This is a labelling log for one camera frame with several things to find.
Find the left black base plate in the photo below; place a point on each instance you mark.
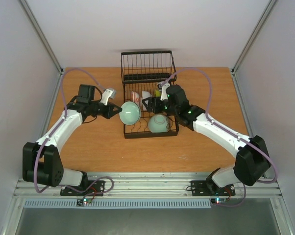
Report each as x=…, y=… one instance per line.
x=99, y=187

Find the left small circuit board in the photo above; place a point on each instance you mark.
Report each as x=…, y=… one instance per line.
x=83, y=202

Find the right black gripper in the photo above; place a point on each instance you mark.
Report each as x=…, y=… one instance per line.
x=154, y=105

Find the aluminium front rail frame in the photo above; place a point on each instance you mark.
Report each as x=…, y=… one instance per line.
x=151, y=185

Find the pale green celadon bowl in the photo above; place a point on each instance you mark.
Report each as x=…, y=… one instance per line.
x=159, y=123
x=130, y=113

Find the red patterned bowl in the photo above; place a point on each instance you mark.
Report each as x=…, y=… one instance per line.
x=135, y=97

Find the grey slotted cable duct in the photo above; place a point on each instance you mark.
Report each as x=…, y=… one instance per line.
x=105, y=203

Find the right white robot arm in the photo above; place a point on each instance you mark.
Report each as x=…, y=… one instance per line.
x=250, y=153

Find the small circuit board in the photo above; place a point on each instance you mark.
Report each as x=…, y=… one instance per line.
x=219, y=201
x=83, y=202

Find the right aluminium corner post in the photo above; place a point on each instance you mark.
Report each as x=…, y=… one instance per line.
x=255, y=32

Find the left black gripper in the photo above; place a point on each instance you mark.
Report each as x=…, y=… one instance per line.
x=107, y=116

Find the black wire dish rack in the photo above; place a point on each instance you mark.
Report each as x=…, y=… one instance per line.
x=142, y=73

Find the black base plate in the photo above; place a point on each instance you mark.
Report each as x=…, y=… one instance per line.
x=200, y=188
x=99, y=187

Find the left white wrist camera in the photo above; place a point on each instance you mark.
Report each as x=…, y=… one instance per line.
x=109, y=93

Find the left aluminium corner post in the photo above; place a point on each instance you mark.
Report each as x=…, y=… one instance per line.
x=35, y=24

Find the aluminium corner post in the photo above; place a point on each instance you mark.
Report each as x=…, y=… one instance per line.
x=35, y=24
x=255, y=32

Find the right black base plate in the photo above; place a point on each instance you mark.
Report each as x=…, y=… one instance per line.
x=200, y=188

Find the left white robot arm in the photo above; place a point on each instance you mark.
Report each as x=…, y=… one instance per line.
x=41, y=159

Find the right small circuit board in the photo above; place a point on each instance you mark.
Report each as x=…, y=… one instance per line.
x=219, y=201

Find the lime green bowl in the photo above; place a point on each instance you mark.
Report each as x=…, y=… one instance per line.
x=157, y=93

